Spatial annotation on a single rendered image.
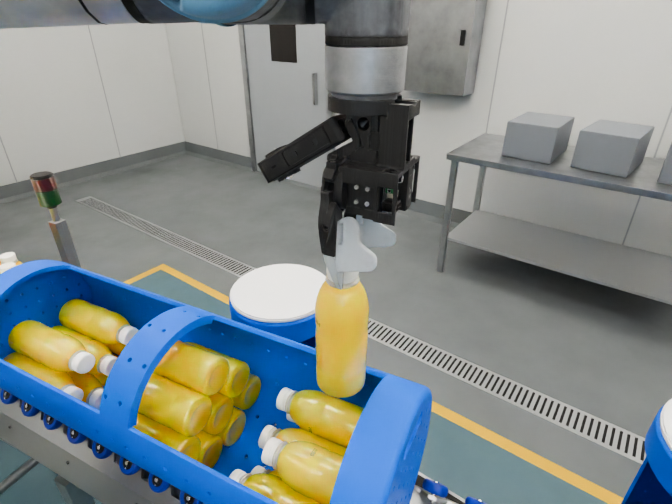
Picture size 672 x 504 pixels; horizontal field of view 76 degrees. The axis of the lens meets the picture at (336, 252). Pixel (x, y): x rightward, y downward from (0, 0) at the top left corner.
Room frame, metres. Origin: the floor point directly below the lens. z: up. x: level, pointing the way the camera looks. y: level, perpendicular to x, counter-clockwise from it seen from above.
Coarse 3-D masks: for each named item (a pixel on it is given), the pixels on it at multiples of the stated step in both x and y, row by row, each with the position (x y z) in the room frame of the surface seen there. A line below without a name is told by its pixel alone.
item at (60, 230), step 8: (56, 224) 1.28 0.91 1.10; (64, 224) 1.30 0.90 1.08; (56, 232) 1.28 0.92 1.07; (64, 232) 1.29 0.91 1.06; (56, 240) 1.29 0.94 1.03; (64, 240) 1.29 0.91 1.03; (72, 240) 1.31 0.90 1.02; (64, 248) 1.28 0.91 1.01; (72, 248) 1.30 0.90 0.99; (64, 256) 1.28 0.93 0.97; (72, 256) 1.29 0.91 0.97; (72, 264) 1.29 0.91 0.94
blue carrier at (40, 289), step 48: (0, 288) 0.71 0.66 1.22; (48, 288) 0.82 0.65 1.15; (96, 288) 0.88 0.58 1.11; (0, 336) 0.71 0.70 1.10; (144, 336) 0.56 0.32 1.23; (192, 336) 0.75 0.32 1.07; (240, 336) 0.68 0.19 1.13; (0, 384) 0.60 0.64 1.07; (48, 384) 0.54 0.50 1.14; (144, 384) 0.49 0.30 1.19; (288, 384) 0.63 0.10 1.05; (384, 384) 0.45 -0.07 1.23; (96, 432) 0.48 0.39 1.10; (384, 432) 0.37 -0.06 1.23; (192, 480) 0.39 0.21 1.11; (336, 480) 0.33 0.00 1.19; (384, 480) 0.32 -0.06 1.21
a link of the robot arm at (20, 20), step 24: (0, 0) 0.27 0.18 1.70; (24, 0) 0.27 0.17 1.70; (48, 0) 0.28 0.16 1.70; (72, 0) 0.28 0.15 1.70; (96, 0) 0.28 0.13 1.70; (120, 0) 0.28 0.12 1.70; (144, 0) 0.28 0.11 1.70; (168, 0) 0.26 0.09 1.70; (192, 0) 0.25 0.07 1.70; (216, 0) 0.25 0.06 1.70; (240, 0) 0.26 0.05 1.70; (264, 0) 0.29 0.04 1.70; (0, 24) 0.29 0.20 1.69; (24, 24) 0.29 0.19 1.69; (48, 24) 0.29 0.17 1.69; (72, 24) 0.29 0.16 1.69; (96, 24) 0.30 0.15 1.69
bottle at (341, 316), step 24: (336, 288) 0.43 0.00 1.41; (360, 288) 0.44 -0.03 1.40; (336, 312) 0.41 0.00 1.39; (360, 312) 0.42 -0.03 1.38; (336, 336) 0.41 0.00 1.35; (360, 336) 0.42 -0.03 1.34; (336, 360) 0.41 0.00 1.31; (360, 360) 0.42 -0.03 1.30; (336, 384) 0.41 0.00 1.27; (360, 384) 0.42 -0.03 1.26
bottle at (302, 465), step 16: (288, 448) 0.42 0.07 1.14; (304, 448) 0.41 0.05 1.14; (320, 448) 0.42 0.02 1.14; (272, 464) 0.41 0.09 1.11; (288, 464) 0.39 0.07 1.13; (304, 464) 0.39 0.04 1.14; (320, 464) 0.39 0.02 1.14; (336, 464) 0.39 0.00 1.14; (288, 480) 0.38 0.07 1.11; (304, 480) 0.37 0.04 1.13; (320, 480) 0.37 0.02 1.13; (320, 496) 0.36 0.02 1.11
